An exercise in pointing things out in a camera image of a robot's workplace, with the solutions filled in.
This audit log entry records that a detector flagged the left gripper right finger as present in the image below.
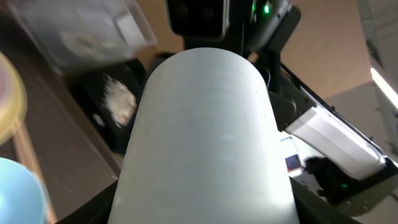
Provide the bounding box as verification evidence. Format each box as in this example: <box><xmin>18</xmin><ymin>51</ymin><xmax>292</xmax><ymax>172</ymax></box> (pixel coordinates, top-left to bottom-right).
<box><xmin>290</xmin><ymin>178</ymin><xmax>361</xmax><ymax>224</ymax></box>

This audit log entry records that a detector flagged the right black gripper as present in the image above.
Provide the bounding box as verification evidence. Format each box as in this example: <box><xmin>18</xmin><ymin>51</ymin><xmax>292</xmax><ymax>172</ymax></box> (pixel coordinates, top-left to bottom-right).
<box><xmin>183</xmin><ymin>1</ymin><xmax>302</xmax><ymax>90</ymax></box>

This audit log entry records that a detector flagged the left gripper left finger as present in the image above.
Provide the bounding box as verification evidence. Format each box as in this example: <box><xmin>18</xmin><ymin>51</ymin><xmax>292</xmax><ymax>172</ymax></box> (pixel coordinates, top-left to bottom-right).
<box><xmin>57</xmin><ymin>181</ymin><xmax>118</xmax><ymax>224</ymax></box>

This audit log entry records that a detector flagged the light blue bowl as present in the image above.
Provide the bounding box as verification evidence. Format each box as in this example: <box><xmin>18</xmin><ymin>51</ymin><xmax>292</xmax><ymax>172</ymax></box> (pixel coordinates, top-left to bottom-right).
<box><xmin>1</xmin><ymin>157</ymin><xmax>47</xmax><ymax>224</ymax></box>

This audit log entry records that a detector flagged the pink white bowl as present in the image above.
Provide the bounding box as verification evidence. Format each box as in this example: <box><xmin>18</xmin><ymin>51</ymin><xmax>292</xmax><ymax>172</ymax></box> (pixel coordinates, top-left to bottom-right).
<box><xmin>108</xmin><ymin>48</ymin><xmax>299</xmax><ymax>224</ymax></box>

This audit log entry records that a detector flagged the yellow round plate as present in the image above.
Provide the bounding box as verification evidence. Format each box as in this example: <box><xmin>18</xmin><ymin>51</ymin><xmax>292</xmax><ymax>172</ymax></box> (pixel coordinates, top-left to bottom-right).
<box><xmin>1</xmin><ymin>53</ymin><xmax>27</xmax><ymax>144</ymax></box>

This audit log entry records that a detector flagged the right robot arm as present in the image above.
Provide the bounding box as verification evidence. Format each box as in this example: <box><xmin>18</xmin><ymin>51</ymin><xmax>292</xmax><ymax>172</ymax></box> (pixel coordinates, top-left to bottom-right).
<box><xmin>168</xmin><ymin>1</ymin><xmax>397</xmax><ymax>205</ymax></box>

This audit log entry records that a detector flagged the dark brown serving tray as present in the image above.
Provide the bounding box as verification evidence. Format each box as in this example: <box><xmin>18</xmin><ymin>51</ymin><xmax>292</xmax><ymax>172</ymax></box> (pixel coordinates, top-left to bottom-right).
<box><xmin>1</xmin><ymin>17</ymin><xmax>118</xmax><ymax>220</ymax></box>

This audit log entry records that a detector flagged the food scraps pile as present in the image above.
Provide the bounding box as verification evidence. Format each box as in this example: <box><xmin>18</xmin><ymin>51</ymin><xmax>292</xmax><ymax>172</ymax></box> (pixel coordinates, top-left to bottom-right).
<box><xmin>103</xmin><ymin>75</ymin><xmax>137</xmax><ymax>128</ymax></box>

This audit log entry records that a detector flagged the black rectangular tray bin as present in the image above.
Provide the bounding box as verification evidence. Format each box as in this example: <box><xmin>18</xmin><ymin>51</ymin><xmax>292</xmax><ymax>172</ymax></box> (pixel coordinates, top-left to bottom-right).
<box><xmin>67</xmin><ymin>52</ymin><xmax>175</xmax><ymax>155</ymax></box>

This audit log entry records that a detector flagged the clear plastic bin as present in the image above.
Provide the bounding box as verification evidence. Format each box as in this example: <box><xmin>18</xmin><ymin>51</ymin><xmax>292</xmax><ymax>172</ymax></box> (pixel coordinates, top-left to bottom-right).
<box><xmin>7</xmin><ymin>0</ymin><xmax>157</xmax><ymax>74</ymax></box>

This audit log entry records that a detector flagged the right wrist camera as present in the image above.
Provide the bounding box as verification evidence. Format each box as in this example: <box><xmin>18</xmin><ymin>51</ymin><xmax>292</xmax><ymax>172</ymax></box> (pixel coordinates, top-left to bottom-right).
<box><xmin>166</xmin><ymin>0</ymin><xmax>229</xmax><ymax>40</ymax></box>

